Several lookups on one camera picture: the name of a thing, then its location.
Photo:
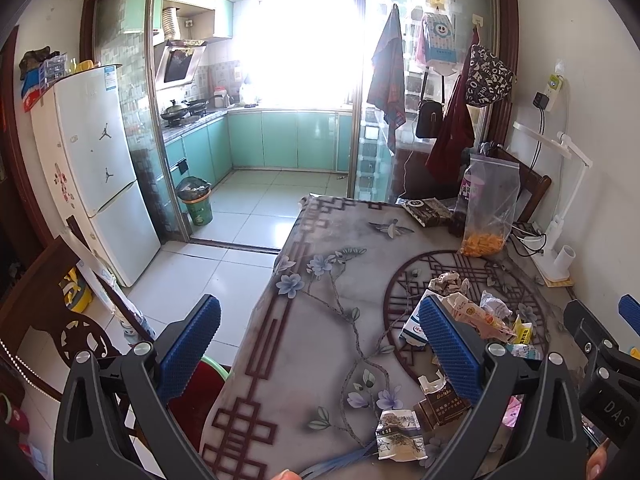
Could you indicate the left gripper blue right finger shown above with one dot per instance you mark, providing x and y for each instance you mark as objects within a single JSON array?
[{"x": 546, "y": 441}]

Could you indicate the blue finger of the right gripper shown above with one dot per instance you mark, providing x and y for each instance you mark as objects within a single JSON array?
[{"x": 629, "y": 310}]

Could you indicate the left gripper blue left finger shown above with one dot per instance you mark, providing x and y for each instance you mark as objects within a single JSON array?
[{"x": 92, "y": 440}]

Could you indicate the pink snack wrapper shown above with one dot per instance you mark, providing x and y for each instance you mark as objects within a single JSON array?
[{"x": 513, "y": 409}]

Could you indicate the yellow medicine box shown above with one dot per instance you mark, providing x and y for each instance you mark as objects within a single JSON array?
[{"x": 523, "y": 331}]

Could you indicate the brown cigarette pack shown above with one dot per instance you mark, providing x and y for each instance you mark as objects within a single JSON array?
[{"x": 440, "y": 406}]

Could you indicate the white paper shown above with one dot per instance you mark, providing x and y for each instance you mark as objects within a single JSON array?
[{"x": 494, "y": 306}]

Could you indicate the pink strawberry Glico box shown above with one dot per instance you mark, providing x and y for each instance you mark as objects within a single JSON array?
[{"x": 488, "y": 326}]

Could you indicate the white blue milk carton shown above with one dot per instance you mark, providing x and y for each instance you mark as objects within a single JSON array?
[{"x": 412, "y": 332}]

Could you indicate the colourful wrapper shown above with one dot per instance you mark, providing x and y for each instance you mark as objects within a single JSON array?
[{"x": 448, "y": 283}]

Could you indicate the blue white snack wrapper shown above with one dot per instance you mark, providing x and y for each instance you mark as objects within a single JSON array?
[{"x": 399, "y": 437}]

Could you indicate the green trash bin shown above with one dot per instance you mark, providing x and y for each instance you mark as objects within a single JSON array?
[{"x": 194, "y": 192}]

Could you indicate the teal kitchen cabinets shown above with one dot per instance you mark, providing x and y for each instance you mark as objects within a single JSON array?
[{"x": 212, "y": 146}]

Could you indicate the person's right hand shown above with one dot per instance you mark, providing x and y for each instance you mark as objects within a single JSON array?
[{"x": 597, "y": 461}]

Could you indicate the person's left hand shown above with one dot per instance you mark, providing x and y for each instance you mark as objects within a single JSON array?
[{"x": 287, "y": 475}]

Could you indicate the red green plastic stool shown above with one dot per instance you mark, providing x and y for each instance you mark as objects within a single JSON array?
[{"x": 191, "y": 409}]

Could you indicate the white desk lamp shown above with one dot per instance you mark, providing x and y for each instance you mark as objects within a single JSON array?
[{"x": 554, "y": 264}]

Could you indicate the carved wooden chair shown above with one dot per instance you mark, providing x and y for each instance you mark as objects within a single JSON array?
[{"x": 37, "y": 302}]

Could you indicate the dark wooden chair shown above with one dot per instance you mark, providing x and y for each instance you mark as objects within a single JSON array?
[{"x": 533, "y": 186}]

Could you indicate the dark snack package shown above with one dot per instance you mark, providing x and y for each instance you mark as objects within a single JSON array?
[{"x": 428, "y": 213}]

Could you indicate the clear zip bag orange snacks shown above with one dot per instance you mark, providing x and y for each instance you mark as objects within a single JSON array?
[{"x": 494, "y": 185}]

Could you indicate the dark red hanging garment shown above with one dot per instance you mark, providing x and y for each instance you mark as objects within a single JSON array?
[{"x": 456, "y": 132}]

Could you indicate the black white lettered bag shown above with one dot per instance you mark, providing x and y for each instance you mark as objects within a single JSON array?
[{"x": 489, "y": 79}]

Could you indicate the black hanging bag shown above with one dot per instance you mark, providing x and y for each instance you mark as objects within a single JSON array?
[{"x": 430, "y": 112}]

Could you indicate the white two-door refrigerator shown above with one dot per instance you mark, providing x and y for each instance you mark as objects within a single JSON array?
[{"x": 84, "y": 155}]

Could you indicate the hanging checked towel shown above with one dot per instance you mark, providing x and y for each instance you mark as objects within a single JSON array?
[{"x": 387, "y": 87}]

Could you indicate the black wok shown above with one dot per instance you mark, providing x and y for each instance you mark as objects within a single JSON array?
[{"x": 174, "y": 113}]

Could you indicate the blue white hanging apron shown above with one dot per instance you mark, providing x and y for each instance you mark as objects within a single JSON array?
[{"x": 435, "y": 47}]

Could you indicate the items on top of refrigerator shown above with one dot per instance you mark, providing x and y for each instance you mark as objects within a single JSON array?
[{"x": 41, "y": 68}]

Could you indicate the range hood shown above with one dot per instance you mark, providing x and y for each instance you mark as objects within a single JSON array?
[{"x": 176, "y": 60}]

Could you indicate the white power strip with cables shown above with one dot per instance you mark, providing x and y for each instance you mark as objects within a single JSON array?
[{"x": 526, "y": 240}]

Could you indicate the wall charger with cable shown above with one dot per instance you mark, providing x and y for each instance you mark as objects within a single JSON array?
[{"x": 544, "y": 101}]

